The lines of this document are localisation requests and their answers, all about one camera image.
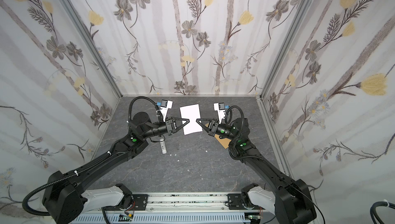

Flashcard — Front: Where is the brown kraft envelope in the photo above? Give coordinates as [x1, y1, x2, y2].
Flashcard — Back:
[208, 124, 231, 149]

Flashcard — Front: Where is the white floral letter paper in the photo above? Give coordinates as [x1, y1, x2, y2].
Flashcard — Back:
[180, 104, 203, 135]

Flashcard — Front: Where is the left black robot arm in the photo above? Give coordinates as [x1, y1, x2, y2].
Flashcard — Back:
[42, 112, 190, 224]

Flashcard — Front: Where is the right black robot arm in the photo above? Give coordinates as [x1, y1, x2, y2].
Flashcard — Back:
[196, 118, 317, 224]

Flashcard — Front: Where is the white glue stick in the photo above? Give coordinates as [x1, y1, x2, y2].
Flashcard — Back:
[159, 138, 167, 154]

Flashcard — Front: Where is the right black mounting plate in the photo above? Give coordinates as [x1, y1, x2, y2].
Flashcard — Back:
[225, 193, 265, 211]

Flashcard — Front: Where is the black mounting plate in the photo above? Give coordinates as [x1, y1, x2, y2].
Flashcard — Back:
[104, 194, 149, 211]
[225, 193, 265, 211]

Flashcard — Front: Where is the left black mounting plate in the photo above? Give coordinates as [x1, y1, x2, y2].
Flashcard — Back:
[104, 194, 149, 211]

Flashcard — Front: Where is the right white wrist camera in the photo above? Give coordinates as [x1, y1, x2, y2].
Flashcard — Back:
[214, 103, 229, 124]

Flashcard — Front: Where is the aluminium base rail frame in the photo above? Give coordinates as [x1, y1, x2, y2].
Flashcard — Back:
[69, 189, 279, 224]

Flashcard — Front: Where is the white perforated cable duct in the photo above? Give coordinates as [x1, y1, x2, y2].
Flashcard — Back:
[66, 213, 251, 224]

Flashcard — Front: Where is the left black corrugated cable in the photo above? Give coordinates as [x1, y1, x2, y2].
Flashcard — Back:
[22, 151, 112, 224]

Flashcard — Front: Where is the black cable bottom right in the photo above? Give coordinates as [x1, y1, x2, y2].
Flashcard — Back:
[370, 200, 395, 224]

